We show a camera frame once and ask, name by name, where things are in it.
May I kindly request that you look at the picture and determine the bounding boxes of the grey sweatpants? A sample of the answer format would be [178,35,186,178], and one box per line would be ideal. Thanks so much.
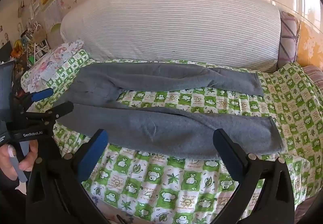
[54,63,284,160]

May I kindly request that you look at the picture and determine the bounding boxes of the person's left hand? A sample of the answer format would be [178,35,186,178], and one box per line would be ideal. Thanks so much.
[1,140,38,180]

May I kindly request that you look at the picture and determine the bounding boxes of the floral folded quilt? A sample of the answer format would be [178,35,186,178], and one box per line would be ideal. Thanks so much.
[20,40,84,93]

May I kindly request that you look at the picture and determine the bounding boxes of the cluttered white shelf rack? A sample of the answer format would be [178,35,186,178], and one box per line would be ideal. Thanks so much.
[11,22,50,68]

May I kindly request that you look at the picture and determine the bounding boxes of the green frog patterned bedsheet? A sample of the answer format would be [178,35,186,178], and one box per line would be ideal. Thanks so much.
[20,48,323,224]

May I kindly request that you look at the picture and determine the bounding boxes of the striped maroon pillow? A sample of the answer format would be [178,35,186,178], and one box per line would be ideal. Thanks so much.
[303,65,323,91]

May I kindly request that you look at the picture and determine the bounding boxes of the orange floral cushion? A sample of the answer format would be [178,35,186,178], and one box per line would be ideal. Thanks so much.
[297,22,323,70]

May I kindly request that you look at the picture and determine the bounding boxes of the white striped large pillow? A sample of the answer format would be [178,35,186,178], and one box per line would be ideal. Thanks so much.
[60,0,281,72]

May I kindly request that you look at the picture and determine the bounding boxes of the purple lattice pillow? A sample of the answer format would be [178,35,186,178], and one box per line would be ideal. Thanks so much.
[277,11,301,69]

